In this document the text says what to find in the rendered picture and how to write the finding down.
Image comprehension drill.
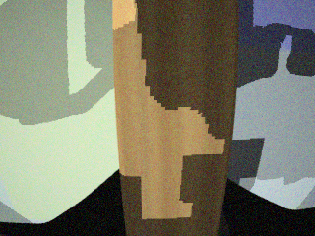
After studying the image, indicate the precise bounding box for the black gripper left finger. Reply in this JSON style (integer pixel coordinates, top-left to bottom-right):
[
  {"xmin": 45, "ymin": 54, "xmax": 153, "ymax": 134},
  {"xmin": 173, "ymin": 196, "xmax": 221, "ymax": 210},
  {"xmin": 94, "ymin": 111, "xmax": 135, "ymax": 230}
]
[{"xmin": 0, "ymin": 169, "xmax": 127, "ymax": 236}]

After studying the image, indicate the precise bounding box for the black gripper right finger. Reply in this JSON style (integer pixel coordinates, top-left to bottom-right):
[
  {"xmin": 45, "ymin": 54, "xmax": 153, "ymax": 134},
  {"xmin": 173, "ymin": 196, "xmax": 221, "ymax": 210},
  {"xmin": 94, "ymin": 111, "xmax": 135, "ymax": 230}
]
[{"xmin": 217, "ymin": 178, "xmax": 315, "ymax": 236}]

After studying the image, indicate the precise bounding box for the long wooden board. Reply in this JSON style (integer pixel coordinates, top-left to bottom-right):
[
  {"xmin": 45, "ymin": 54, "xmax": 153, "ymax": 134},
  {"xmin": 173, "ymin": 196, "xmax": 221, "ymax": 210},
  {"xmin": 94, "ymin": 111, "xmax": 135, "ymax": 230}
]
[{"xmin": 113, "ymin": 0, "xmax": 239, "ymax": 236}]

